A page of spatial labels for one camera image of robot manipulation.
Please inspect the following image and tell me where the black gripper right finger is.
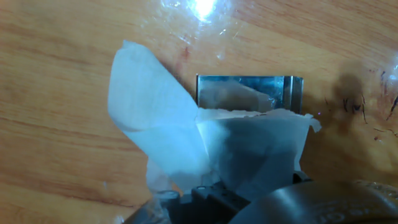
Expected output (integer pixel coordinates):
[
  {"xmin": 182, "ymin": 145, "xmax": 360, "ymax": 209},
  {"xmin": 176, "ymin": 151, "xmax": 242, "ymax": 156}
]
[{"xmin": 292, "ymin": 171, "xmax": 312, "ymax": 184}]

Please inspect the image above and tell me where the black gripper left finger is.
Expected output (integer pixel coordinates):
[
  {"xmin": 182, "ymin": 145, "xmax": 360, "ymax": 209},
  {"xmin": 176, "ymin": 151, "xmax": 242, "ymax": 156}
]
[{"xmin": 169, "ymin": 182, "xmax": 251, "ymax": 224}]

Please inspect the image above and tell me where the wooden board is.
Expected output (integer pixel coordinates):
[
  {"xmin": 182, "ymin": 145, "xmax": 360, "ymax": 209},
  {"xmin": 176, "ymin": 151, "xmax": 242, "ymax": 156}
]
[{"xmin": 0, "ymin": 0, "xmax": 398, "ymax": 224}]

